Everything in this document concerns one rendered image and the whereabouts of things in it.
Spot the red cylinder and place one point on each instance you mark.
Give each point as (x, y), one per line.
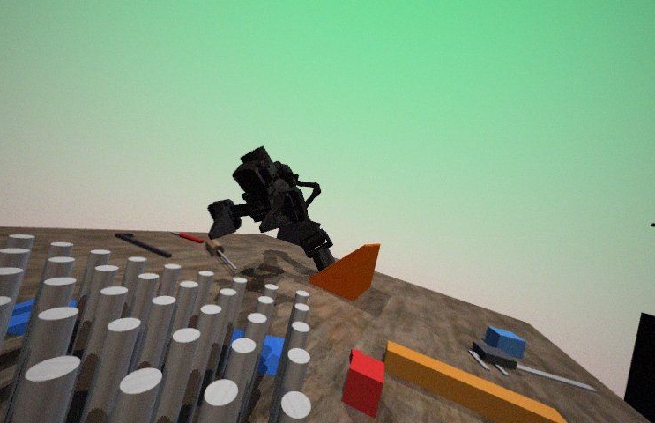
(188, 237)

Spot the blue block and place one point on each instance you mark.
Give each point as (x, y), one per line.
(511, 344)

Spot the orange flat bar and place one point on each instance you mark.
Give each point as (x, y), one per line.
(470, 391)

